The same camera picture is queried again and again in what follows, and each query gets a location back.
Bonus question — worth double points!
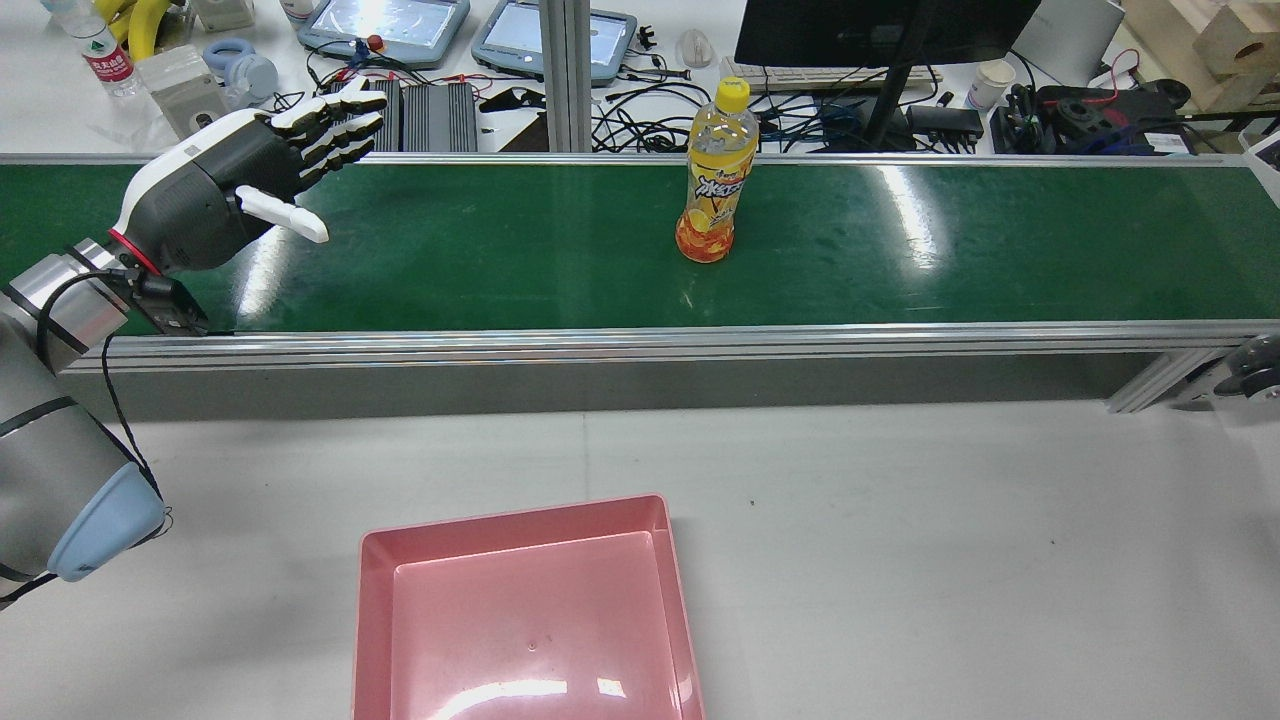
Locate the light blue headphones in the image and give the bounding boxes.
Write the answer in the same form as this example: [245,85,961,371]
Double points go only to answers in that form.
[203,38,279,101]

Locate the green belt conveyor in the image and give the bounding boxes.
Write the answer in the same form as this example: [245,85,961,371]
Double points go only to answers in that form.
[0,152,1280,421]

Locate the wooden block with hole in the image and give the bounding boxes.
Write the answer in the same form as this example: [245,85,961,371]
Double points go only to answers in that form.
[1205,5,1280,83]

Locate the white keyboard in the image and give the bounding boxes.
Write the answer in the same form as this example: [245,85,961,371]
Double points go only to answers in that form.
[720,57,943,97]

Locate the black round device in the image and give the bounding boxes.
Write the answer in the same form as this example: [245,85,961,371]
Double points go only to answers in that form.
[1035,85,1191,153]

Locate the pink plastic basket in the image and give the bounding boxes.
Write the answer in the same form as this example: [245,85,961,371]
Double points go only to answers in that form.
[350,493,707,720]

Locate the small white box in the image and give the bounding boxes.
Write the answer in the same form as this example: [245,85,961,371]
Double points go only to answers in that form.
[190,0,256,31]

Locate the blue grey teach pendant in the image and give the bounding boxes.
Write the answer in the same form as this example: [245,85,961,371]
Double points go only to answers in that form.
[470,0,638,88]
[297,0,471,69]

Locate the grey electrical box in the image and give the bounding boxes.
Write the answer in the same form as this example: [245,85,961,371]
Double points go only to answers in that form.
[137,45,231,138]

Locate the black cable bundle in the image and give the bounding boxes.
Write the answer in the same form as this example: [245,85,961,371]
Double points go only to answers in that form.
[590,70,861,153]

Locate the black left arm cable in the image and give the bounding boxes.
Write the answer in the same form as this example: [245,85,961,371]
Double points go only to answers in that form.
[30,272,173,546]

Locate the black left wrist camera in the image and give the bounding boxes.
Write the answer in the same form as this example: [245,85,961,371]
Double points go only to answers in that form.
[125,272,211,338]

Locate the wooden board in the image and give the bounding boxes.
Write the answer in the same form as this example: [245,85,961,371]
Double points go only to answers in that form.
[1125,0,1231,101]

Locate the white paper cup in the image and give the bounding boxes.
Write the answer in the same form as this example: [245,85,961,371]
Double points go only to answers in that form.
[966,60,1017,111]

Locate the water bottle red label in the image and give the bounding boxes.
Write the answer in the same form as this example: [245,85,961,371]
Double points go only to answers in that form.
[42,0,143,99]

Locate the orange juice bottle yellow cap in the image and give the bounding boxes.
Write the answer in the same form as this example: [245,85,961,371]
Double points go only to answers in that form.
[675,77,759,264]

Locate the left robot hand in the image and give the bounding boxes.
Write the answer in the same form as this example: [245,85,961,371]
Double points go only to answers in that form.
[108,80,389,276]

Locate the black Huawei monitor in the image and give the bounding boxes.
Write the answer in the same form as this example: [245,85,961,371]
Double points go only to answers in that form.
[733,0,1043,151]

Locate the silver laptop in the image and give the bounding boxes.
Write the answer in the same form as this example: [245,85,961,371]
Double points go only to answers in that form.
[1010,0,1126,88]

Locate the aluminium profile post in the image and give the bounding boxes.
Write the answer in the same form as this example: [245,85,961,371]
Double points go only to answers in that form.
[538,0,593,153]

